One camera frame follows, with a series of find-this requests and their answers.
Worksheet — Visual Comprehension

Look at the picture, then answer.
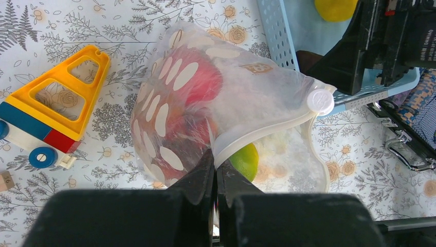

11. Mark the clear dotted zip bag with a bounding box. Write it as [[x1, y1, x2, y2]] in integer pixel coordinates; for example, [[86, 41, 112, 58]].
[[131, 21, 335, 193]]

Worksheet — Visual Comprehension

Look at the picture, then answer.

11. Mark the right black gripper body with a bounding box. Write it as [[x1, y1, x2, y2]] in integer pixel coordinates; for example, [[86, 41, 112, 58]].
[[366, 1, 435, 86]]

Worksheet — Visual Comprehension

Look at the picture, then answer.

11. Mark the black poker chip case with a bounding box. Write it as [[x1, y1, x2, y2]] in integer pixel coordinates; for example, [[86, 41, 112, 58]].
[[366, 68, 436, 172]]

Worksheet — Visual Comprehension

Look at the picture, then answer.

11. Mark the yellow bell pepper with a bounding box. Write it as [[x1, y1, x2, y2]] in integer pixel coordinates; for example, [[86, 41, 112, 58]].
[[314, 0, 358, 22]]

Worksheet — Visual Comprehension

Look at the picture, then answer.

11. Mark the green yellow mango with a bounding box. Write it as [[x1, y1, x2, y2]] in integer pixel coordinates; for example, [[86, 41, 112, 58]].
[[229, 143, 259, 182]]

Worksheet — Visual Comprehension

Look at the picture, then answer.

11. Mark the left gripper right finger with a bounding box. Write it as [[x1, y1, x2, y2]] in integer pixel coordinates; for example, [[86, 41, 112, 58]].
[[216, 162, 385, 246]]

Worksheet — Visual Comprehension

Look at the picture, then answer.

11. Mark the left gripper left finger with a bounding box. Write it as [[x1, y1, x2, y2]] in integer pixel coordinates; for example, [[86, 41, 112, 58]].
[[23, 150, 215, 246]]

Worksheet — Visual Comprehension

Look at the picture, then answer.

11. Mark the red tomato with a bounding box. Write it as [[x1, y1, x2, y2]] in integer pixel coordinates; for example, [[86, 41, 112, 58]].
[[158, 46, 223, 107]]

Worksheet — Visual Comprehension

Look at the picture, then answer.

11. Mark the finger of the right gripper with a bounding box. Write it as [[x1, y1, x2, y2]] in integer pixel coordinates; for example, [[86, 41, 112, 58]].
[[307, 7, 369, 96]]

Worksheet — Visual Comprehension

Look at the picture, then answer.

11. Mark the yellow toy vehicle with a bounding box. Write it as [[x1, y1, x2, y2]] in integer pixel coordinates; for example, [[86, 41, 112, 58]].
[[1, 45, 111, 169]]

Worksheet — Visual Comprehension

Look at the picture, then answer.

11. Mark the wooden block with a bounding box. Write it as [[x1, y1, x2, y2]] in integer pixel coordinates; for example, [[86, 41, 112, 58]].
[[0, 171, 15, 192]]

